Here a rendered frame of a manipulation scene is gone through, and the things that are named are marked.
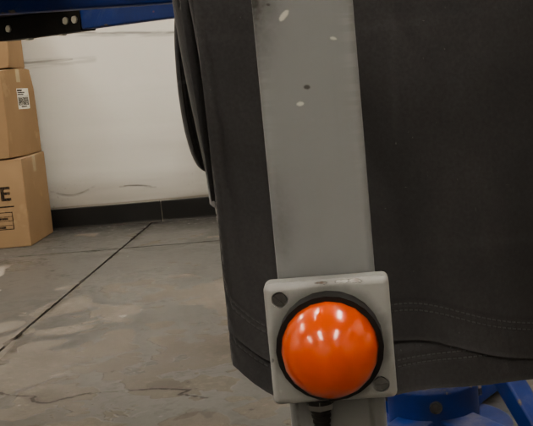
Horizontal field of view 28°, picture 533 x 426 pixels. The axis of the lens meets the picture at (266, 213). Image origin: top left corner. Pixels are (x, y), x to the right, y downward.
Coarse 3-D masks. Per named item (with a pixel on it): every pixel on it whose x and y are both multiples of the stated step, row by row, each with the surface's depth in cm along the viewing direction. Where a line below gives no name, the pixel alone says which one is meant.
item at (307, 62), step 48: (288, 0) 42; (336, 0) 41; (288, 48) 42; (336, 48) 42; (288, 96) 42; (336, 96) 42; (288, 144) 42; (336, 144) 42; (288, 192) 43; (336, 192) 42; (288, 240) 43; (336, 240) 43; (288, 288) 42; (336, 288) 42; (384, 288) 42; (384, 336) 42; (288, 384) 43; (384, 384) 42
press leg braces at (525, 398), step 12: (504, 384) 186; (516, 384) 186; (528, 384) 187; (504, 396) 187; (516, 396) 184; (528, 396) 185; (516, 408) 184; (528, 408) 183; (516, 420) 185; (528, 420) 182
